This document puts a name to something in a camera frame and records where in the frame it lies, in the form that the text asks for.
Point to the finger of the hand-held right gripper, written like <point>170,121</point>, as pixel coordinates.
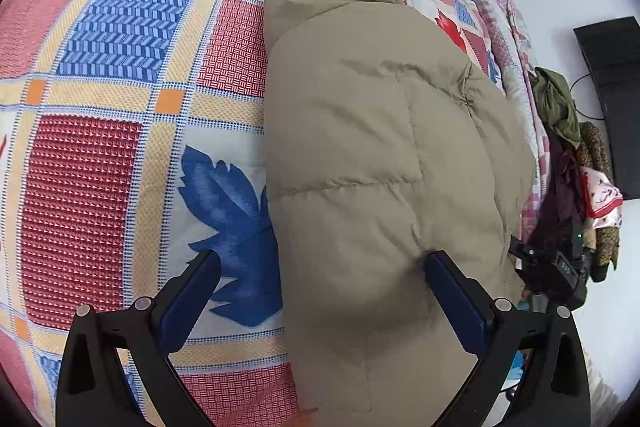
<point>522,249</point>

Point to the black monitor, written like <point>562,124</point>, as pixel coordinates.
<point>617,97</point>

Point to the pink floral blanket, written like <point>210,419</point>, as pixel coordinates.
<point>505,42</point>

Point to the pink floral scarf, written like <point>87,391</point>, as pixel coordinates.
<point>602,199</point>

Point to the beige puffer jacket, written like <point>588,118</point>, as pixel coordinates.
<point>375,132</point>

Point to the dark maroon garment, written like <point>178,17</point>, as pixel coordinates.
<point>560,197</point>

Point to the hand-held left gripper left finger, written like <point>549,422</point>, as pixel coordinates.
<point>187,294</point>

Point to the leopard print garment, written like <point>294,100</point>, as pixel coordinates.
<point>597,147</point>

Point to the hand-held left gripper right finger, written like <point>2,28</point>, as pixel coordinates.
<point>457,294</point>

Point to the leaf print patchwork quilt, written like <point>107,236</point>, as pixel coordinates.
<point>125,117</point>

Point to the olive green garment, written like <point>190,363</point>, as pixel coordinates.
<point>557,107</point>

